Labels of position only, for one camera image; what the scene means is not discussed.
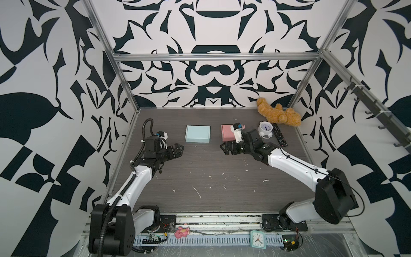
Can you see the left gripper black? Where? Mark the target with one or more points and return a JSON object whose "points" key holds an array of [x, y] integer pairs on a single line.
{"points": [[177, 153]]}

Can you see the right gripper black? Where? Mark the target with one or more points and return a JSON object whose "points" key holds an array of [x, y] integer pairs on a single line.
{"points": [[233, 144]]}

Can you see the pink paper box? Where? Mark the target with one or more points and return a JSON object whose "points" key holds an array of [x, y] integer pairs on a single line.
{"points": [[227, 134]]}

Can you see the light blue paper box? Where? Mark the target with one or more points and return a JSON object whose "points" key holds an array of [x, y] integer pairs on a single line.
{"points": [[197, 134]]}

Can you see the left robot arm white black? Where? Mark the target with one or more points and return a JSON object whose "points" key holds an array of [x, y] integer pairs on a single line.
{"points": [[113, 224]]}

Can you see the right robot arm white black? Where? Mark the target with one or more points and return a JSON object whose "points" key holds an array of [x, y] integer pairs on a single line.
{"points": [[334, 196]]}

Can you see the white alarm clock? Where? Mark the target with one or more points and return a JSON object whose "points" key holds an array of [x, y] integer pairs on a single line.
{"points": [[265, 130]]}

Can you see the black remote control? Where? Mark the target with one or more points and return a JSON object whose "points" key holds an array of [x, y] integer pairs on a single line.
{"points": [[279, 136]]}

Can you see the brown teddy bear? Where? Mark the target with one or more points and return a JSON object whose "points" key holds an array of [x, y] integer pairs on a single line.
{"points": [[277, 114]]}

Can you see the pink small toy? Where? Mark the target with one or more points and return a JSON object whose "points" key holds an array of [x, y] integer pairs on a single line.
{"points": [[182, 232]]}

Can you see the small circuit board left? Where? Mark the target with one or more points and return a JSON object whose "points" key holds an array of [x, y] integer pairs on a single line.
{"points": [[155, 239]]}

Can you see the small circuit board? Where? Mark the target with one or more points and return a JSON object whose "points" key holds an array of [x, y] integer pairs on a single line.
{"points": [[155, 239], [292, 242]]}

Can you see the teal square clock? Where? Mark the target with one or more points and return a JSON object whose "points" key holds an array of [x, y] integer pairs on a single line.
{"points": [[257, 239]]}

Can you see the small circuit board right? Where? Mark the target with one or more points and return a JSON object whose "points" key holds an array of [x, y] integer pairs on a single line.
{"points": [[292, 242]]}

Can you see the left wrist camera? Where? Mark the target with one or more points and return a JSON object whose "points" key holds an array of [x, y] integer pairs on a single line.
{"points": [[162, 135]]}

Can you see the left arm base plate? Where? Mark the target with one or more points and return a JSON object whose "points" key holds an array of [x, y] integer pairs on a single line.
{"points": [[162, 223]]}

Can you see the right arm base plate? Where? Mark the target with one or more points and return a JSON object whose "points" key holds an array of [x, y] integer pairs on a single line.
{"points": [[277, 223]]}

